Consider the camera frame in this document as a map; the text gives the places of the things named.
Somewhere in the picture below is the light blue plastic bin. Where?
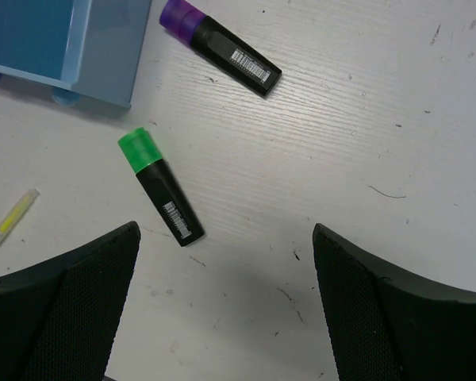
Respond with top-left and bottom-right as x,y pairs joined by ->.
0,0 -> 151,108

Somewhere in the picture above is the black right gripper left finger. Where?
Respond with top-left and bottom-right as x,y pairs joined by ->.
0,221 -> 140,380

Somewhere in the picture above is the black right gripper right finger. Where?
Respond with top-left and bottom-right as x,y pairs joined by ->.
313,223 -> 476,380

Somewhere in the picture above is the purple cap black highlighter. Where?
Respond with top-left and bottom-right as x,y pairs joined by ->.
159,1 -> 282,98

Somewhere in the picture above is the green cap black highlighter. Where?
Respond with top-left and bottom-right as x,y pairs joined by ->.
118,128 -> 205,247

